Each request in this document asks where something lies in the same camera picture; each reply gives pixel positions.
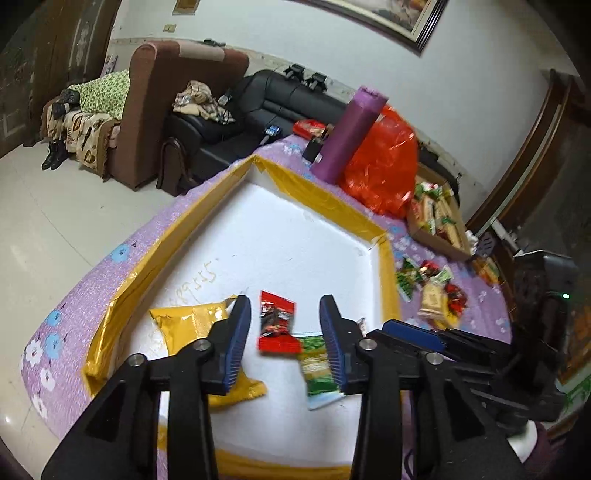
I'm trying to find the brown cardboard box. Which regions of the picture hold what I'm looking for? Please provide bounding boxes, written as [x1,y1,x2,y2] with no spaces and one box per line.
[405,178,474,263]

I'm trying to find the green snack packet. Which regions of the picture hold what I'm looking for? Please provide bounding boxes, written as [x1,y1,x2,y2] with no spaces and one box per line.
[295,335,345,411]

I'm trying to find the crumpled plaid clothes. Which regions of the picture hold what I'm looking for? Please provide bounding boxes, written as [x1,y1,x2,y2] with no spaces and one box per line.
[173,80,236,125]

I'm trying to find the brown armchair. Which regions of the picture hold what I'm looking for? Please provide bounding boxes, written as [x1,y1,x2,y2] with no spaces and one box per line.
[108,39,250,192]

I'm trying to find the purple bottle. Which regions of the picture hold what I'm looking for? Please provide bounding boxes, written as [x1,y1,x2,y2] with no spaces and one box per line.
[309,85,389,183]

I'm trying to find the yellow-taped white foam box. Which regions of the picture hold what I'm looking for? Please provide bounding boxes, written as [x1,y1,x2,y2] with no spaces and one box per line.
[83,154,400,480]

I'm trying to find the red snack box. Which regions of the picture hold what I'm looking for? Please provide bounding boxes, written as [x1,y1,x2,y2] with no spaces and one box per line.
[294,119,333,139]

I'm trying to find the purple floral tablecloth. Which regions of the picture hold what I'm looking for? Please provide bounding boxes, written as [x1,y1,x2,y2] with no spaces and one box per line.
[21,134,522,480]

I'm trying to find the black leather sofa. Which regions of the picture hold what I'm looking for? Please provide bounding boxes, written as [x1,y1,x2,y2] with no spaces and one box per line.
[159,69,361,197]

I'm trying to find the pile of assorted snack packets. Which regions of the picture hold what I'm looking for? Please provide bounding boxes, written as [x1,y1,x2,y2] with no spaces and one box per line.
[394,254,504,330]

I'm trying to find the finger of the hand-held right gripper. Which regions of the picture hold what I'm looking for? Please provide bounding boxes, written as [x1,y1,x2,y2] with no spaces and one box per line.
[367,329,455,365]
[382,319,513,365]

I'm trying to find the beige patterned throw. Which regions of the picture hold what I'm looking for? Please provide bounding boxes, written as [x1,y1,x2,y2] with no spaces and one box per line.
[44,111,121,178]

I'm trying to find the red plastic bag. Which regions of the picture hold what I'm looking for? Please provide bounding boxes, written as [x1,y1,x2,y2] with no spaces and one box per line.
[339,106,421,217]

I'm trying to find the dark wooden cabinet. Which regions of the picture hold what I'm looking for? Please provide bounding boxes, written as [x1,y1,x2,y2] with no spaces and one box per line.
[0,0,123,160]

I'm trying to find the wooden door frame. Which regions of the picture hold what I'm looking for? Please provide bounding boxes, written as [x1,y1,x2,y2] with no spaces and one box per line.
[464,69,591,259]

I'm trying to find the green floral blanket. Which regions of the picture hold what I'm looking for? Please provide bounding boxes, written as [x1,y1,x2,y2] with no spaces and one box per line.
[69,69,132,116]

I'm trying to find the snacks filling cardboard box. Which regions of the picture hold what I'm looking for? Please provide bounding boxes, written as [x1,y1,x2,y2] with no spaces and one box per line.
[413,182,467,247]

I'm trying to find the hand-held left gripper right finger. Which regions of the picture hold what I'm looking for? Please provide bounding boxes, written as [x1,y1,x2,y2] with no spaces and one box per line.
[318,294,532,480]

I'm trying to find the framed wall picture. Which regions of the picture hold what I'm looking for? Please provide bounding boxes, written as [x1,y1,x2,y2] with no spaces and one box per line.
[286,0,451,56]

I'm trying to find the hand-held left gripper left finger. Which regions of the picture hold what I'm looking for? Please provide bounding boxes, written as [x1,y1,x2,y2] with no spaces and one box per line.
[41,294,252,480]

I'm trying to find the yellow snack packet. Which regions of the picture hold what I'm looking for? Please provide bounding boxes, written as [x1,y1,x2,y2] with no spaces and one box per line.
[148,298,269,409]

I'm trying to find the red snack packet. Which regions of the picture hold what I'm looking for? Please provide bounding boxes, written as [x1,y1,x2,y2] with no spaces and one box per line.
[257,291,301,355]

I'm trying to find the black boots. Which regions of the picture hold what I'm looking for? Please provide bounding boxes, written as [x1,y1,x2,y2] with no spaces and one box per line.
[41,138,70,171]

